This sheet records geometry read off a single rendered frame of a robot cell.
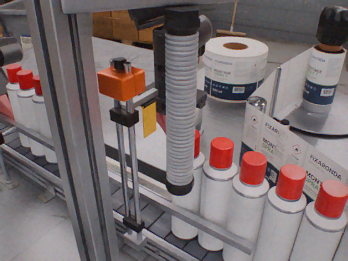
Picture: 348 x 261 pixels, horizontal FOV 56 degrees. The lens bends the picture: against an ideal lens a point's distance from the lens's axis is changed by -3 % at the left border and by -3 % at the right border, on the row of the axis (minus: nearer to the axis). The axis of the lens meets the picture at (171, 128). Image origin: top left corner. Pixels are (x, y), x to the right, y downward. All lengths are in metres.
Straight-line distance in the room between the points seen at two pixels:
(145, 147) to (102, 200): 0.37
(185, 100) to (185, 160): 0.07
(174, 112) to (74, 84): 0.11
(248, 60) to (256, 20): 4.06
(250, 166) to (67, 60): 0.26
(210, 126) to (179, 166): 0.54
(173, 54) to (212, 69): 0.71
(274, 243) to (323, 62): 0.60
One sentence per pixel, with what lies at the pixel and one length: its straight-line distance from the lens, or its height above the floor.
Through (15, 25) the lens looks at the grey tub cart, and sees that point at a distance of 3.05.
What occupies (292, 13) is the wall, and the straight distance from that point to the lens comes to 4.92.
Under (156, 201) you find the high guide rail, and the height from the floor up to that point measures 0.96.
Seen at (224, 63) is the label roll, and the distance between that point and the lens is 1.00.
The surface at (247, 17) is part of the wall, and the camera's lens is 5.08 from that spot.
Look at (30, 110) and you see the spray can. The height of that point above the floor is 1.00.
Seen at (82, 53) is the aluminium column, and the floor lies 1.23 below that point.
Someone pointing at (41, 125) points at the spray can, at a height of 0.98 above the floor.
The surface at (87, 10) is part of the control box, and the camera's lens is 0.30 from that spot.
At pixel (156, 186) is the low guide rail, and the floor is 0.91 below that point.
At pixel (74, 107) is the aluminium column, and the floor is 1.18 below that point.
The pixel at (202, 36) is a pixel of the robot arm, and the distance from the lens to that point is 0.57.
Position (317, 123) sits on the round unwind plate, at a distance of 0.98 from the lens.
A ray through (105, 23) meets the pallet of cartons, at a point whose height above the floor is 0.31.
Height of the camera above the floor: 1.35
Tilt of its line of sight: 32 degrees down
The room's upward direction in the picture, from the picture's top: straight up
